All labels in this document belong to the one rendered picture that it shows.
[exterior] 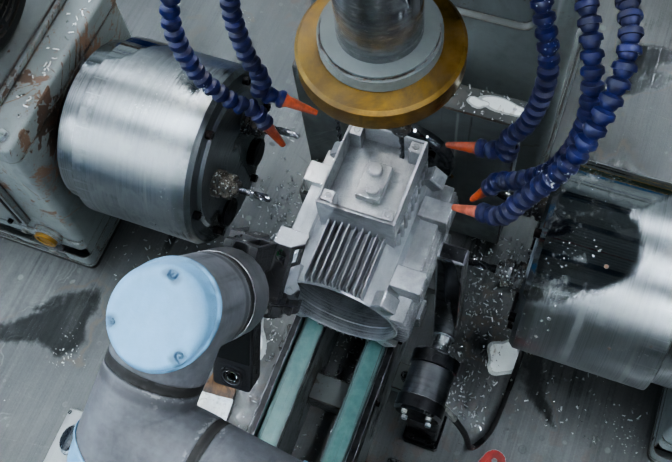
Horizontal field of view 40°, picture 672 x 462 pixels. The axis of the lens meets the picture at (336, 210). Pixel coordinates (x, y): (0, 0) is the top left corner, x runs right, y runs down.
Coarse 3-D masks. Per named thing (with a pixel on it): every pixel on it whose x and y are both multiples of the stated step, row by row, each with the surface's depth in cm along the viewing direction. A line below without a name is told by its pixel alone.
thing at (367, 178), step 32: (352, 128) 113; (352, 160) 114; (384, 160) 114; (416, 160) 112; (320, 192) 109; (352, 192) 112; (384, 192) 111; (416, 192) 113; (352, 224) 110; (384, 224) 107
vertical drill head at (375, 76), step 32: (320, 0) 98; (352, 0) 83; (384, 0) 82; (416, 0) 85; (448, 0) 97; (320, 32) 93; (352, 32) 88; (384, 32) 86; (416, 32) 89; (448, 32) 95; (320, 64) 94; (352, 64) 91; (384, 64) 91; (416, 64) 91; (448, 64) 93; (320, 96) 93; (352, 96) 92; (384, 96) 92; (416, 96) 91; (448, 96) 93; (384, 128) 93
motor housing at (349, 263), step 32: (448, 192) 118; (320, 224) 115; (416, 224) 115; (320, 256) 110; (352, 256) 109; (384, 256) 111; (416, 256) 113; (320, 288) 124; (352, 288) 109; (384, 288) 111; (320, 320) 123; (352, 320) 123; (384, 320) 121
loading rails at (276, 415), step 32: (288, 352) 124; (320, 352) 128; (384, 352) 123; (288, 384) 122; (320, 384) 129; (352, 384) 122; (384, 384) 124; (256, 416) 120; (288, 416) 121; (352, 416) 120; (288, 448) 126; (352, 448) 117
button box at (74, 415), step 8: (72, 408) 110; (72, 416) 109; (80, 416) 108; (64, 424) 109; (72, 424) 108; (56, 440) 108; (56, 448) 107; (48, 456) 107; (56, 456) 106; (64, 456) 105
